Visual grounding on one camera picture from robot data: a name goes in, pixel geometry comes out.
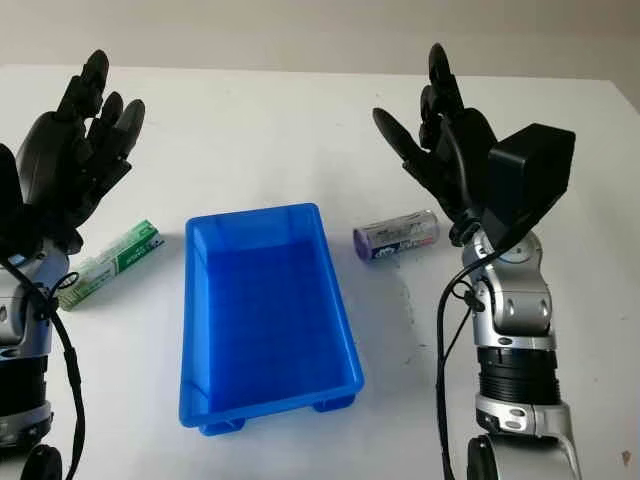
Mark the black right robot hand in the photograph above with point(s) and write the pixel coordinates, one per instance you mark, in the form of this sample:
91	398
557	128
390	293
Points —
445	160

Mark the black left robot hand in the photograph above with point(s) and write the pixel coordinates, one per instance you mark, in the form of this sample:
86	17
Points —
55	150

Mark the blue plastic tray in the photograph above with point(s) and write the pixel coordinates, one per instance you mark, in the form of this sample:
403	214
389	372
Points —
270	310

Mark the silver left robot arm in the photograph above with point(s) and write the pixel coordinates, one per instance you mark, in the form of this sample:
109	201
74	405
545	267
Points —
20	325

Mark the green white toothpaste box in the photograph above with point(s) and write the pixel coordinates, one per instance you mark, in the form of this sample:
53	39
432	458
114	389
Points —
115	260

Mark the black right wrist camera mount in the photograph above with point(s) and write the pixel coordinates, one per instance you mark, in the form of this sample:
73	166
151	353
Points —
530	170

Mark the silver blue bag roll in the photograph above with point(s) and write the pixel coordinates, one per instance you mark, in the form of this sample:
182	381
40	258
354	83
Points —
400	235

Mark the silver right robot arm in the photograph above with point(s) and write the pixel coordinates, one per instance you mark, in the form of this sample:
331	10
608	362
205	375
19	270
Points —
520	310

